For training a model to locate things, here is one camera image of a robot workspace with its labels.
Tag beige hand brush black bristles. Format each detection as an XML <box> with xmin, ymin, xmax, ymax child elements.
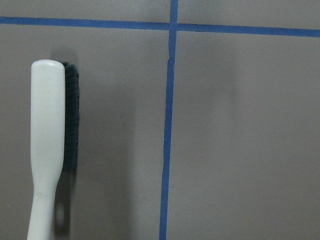
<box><xmin>27</xmin><ymin>59</ymin><xmax>80</xmax><ymax>240</ymax></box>

